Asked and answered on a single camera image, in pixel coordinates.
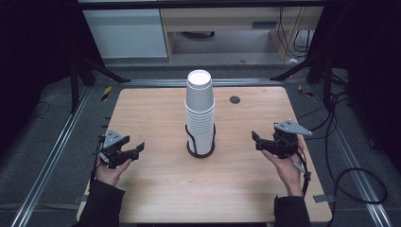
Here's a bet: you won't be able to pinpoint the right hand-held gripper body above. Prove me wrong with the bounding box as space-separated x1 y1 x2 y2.
271 118 314 159

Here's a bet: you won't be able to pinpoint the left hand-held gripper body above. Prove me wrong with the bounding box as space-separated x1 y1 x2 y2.
94 129 133 169

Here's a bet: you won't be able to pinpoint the black cup holder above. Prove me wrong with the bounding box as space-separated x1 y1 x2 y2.
184 123 218 159

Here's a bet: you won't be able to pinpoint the stack of white paper cups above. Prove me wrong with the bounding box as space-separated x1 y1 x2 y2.
183 69 216 156

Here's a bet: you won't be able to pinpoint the person's right hand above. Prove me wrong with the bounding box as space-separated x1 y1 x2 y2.
261 139 305 199

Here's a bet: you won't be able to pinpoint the person's left hand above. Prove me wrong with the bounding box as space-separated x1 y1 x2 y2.
95 156 133 187

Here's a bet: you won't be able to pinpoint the yellow black tape strip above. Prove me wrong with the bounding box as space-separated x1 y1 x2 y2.
297 83 315 97
100 85 113 102

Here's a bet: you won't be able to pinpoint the black metal stand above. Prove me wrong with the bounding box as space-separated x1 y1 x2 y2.
270 51 336 110
69 56 131 114

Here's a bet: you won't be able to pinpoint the white cabinet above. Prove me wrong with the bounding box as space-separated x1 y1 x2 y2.
82 9 168 60

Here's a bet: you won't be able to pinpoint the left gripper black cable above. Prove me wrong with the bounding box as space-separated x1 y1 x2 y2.
90 135 106 182

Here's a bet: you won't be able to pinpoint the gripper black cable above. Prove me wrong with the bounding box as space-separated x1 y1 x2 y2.
90 135 106 182
291 150 313 197

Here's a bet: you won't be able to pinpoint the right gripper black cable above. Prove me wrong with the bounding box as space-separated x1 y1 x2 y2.
291 150 313 197

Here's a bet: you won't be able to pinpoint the black looped floor cable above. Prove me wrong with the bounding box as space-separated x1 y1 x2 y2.
296 90 389 227

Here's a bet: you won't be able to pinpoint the metal floor rail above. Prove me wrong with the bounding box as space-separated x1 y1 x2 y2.
9 86 93 227
313 89 393 227

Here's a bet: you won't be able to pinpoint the thin black floor cable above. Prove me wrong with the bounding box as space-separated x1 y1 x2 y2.
28 100 52 120

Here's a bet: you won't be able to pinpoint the black cables under desk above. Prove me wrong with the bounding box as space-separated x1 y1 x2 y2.
276 7 316 60

